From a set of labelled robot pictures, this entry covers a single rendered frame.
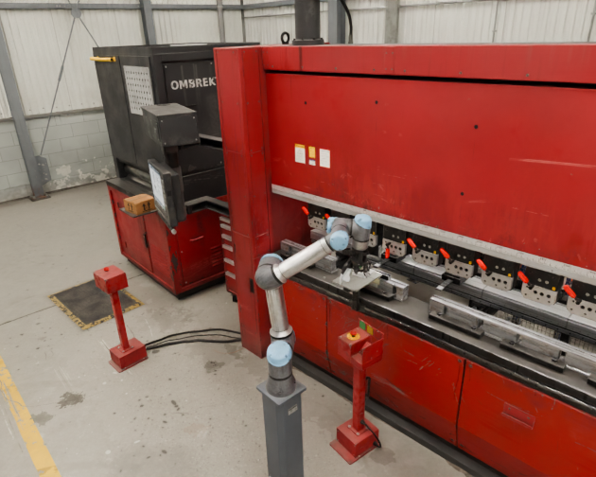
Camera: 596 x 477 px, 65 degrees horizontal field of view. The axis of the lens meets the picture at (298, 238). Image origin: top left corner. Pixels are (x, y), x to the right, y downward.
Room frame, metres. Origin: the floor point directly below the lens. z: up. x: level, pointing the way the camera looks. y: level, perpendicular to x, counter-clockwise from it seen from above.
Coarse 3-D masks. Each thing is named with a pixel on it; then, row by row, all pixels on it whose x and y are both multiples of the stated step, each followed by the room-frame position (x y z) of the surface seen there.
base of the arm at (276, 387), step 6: (270, 378) 1.81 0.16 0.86; (288, 378) 1.80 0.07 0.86; (294, 378) 1.85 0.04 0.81; (270, 384) 1.80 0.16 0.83; (276, 384) 1.78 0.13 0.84; (282, 384) 1.78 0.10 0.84; (288, 384) 1.79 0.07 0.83; (294, 384) 1.82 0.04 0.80; (270, 390) 1.79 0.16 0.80; (276, 390) 1.77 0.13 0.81; (282, 390) 1.77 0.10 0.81; (288, 390) 1.78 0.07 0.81; (294, 390) 1.80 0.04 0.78; (276, 396) 1.77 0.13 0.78; (282, 396) 1.77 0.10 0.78
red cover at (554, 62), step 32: (288, 64) 3.02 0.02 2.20; (320, 64) 2.84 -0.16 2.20; (352, 64) 2.68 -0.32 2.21; (384, 64) 2.53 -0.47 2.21; (416, 64) 2.40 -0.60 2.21; (448, 64) 2.28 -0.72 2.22; (480, 64) 2.18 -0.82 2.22; (512, 64) 2.08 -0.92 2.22; (544, 64) 1.99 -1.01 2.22; (576, 64) 1.91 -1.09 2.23
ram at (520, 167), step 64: (320, 128) 2.87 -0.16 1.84; (384, 128) 2.54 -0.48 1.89; (448, 128) 2.28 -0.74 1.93; (512, 128) 2.07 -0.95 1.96; (576, 128) 1.89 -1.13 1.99; (320, 192) 2.87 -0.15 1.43; (384, 192) 2.53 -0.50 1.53; (448, 192) 2.26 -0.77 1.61; (512, 192) 2.04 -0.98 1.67; (576, 192) 1.86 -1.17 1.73; (512, 256) 2.01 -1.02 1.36; (576, 256) 1.82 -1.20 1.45
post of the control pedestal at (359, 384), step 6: (354, 366) 2.20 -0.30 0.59; (354, 372) 2.19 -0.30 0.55; (360, 372) 2.17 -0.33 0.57; (354, 378) 2.19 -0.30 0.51; (360, 378) 2.17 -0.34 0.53; (354, 384) 2.19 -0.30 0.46; (360, 384) 2.17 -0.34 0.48; (354, 390) 2.19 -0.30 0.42; (360, 390) 2.17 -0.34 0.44; (354, 396) 2.19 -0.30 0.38; (360, 396) 2.17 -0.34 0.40; (354, 402) 2.19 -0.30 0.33; (360, 402) 2.17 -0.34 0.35; (354, 408) 2.19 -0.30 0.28; (360, 408) 2.17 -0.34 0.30; (354, 414) 2.19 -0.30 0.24; (360, 414) 2.17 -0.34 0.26; (354, 420) 2.19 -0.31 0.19; (354, 426) 2.19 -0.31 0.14; (360, 426) 2.17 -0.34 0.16
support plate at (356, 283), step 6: (354, 276) 2.53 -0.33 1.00; (372, 276) 2.52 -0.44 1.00; (378, 276) 2.52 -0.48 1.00; (336, 282) 2.47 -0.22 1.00; (342, 282) 2.46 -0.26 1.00; (348, 282) 2.46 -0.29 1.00; (354, 282) 2.46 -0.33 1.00; (360, 282) 2.46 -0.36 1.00; (366, 282) 2.45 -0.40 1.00; (348, 288) 2.40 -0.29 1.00; (354, 288) 2.39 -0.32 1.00; (360, 288) 2.40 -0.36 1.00
